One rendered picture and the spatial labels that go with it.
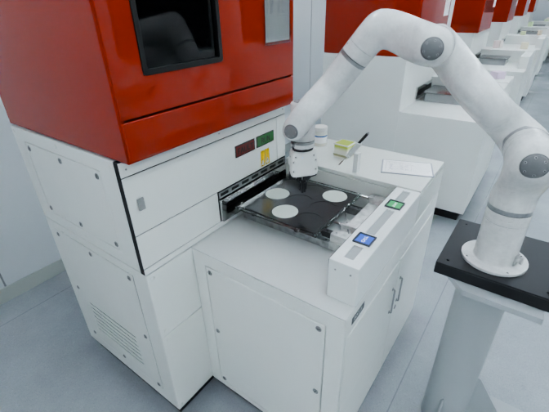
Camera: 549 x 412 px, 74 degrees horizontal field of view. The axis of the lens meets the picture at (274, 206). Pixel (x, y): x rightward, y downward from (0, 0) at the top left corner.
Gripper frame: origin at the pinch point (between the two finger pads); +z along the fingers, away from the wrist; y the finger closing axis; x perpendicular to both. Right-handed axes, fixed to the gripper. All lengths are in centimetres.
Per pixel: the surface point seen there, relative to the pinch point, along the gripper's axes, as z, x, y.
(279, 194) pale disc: 9.4, 13.6, -5.3
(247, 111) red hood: -26.5, 13.2, -16.8
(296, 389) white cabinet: 62, -38, -14
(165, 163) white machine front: -17, -5, -47
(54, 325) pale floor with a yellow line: 98, 61, -129
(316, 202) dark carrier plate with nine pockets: 9.6, 3.3, 7.1
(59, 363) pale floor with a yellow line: 98, 33, -120
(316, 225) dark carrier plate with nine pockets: 9.7, -12.7, 1.2
